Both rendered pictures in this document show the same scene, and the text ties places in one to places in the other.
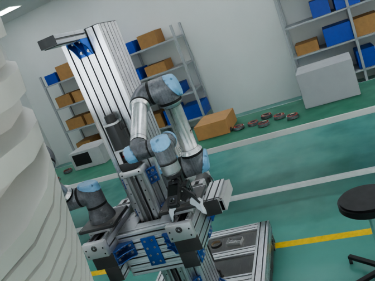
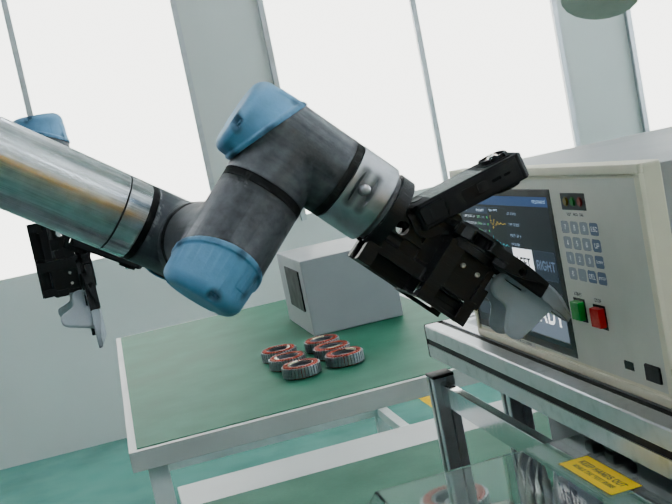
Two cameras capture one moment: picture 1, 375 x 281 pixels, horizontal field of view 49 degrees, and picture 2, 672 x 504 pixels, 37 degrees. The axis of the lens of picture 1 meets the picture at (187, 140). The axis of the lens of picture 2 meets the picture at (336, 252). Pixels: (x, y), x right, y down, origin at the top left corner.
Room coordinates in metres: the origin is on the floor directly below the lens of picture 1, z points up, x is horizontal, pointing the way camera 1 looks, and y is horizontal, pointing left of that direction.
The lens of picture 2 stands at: (2.10, 1.57, 1.39)
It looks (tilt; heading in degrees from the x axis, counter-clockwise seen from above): 6 degrees down; 235
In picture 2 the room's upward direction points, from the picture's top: 11 degrees counter-clockwise
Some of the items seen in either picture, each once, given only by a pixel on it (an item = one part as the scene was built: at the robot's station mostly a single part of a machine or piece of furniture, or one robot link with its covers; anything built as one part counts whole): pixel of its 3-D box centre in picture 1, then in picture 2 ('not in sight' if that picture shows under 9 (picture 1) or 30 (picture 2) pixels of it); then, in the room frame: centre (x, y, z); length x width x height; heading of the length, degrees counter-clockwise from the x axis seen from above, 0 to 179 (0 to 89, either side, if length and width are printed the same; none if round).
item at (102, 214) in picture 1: (99, 210); not in sight; (2.22, 0.60, 1.09); 0.15 x 0.15 x 0.10
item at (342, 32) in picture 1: (337, 32); not in sight; (6.70, -2.90, 0.92); 0.42 x 0.42 x 0.29; 68
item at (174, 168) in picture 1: (169, 168); not in sight; (1.55, 0.10, 1.37); 0.08 x 0.08 x 0.05
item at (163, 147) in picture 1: (163, 149); (42, 152); (1.55, 0.10, 1.45); 0.09 x 0.08 x 0.11; 169
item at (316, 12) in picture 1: (319, 6); not in sight; (6.76, -2.75, 1.41); 0.42 x 0.28 x 0.26; 159
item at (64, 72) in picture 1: (71, 68); not in sight; (8.65, 1.66, 1.93); 0.42 x 0.40 x 0.29; 69
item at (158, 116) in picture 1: (158, 119); not in sight; (8.11, 0.39, 0.42); 0.40 x 0.36 x 0.28; 157
